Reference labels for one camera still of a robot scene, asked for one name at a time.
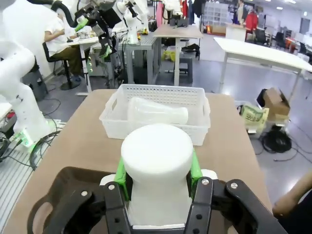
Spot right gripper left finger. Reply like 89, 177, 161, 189
56, 157, 134, 234

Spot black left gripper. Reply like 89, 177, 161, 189
74, 2, 123, 59

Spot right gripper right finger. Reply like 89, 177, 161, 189
184, 148, 289, 234

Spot white opaque plastic flask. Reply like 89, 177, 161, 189
120, 123, 195, 226

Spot person's right forearm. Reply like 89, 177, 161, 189
272, 170, 312, 218

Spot white office desk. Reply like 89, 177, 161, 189
65, 35, 104, 94

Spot seated person in white shirt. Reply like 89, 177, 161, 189
43, 11, 85, 85

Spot grey metal table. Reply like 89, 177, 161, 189
118, 35, 162, 85

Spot dark brown plastic tray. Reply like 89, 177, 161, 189
26, 166, 122, 234

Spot dark grey stool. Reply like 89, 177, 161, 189
21, 70, 49, 102

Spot yellow plastic bag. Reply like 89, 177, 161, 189
161, 49, 176, 62

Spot white perforated plastic basket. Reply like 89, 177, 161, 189
98, 83, 212, 147

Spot wooden top table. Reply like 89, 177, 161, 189
153, 23, 204, 86

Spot person's black sweater torso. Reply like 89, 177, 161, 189
276, 192, 312, 234

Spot grey step stool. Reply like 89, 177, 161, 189
178, 56, 194, 84

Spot yellow green printed bag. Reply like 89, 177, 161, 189
239, 103, 271, 134

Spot brown cardboard box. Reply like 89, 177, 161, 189
256, 87, 291, 123

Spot person in red jacket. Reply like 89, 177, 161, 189
244, 10, 259, 38

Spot long white table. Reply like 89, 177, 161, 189
213, 36, 312, 99

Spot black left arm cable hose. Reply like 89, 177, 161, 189
26, 0, 77, 29

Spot black coiled cable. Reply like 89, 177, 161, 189
262, 130, 293, 154

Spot black floor cables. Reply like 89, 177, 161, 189
0, 117, 63, 171

